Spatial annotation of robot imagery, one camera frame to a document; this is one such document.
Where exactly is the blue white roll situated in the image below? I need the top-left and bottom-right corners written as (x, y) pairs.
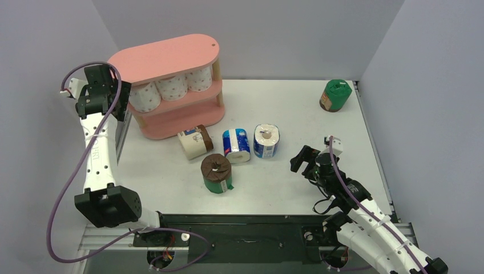
top-left (222, 128), bottom-right (251, 164)
top-left (253, 124), bottom-right (280, 159)

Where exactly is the green wrapped roll far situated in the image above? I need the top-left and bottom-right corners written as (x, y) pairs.
top-left (319, 79), bottom-right (352, 112)

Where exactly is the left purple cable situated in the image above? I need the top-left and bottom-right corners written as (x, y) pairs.
top-left (46, 62), bottom-right (211, 273)

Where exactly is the brown green roll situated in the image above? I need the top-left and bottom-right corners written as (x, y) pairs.
top-left (200, 154), bottom-right (233, 194)

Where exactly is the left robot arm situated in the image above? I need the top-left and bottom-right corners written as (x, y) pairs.
top-left (74, 63), bottom-right (170, 245)

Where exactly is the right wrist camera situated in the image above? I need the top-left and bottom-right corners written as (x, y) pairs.
top-left (322, 135), bottom-right (344, 157)

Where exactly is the white dotted roll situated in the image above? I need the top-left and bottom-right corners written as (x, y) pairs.
top-left (129, 82), bottom-right (162, 113)
top-left (155, 74), bottom-right (188, 101)

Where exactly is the pink three-tier shelf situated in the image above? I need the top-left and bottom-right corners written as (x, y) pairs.
top-left (108, 34), bottom-right (225, 140)

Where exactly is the white dotted roll shelf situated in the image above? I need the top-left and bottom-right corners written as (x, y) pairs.
top-left (185, 66), bottom-right (212, 92)

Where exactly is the beige brown wrapped roll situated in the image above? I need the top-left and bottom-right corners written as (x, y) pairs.
top-left (178, 124), bottom-right (214, 160)

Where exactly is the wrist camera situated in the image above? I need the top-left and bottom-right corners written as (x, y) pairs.
top-left (322, 135), bottom-right (344, 157)
top-left (59, 78), bottom-right (88, 100)

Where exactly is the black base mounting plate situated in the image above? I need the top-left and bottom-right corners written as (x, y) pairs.
top-left (94, 214), bottom-right (398, 265)

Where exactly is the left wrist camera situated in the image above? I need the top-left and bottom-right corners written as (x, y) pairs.
top-left (59, 78), bottom-right (88, 100)

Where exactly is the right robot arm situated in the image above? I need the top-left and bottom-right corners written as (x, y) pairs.
top-left (290, 146), bottom-right (449, 273)

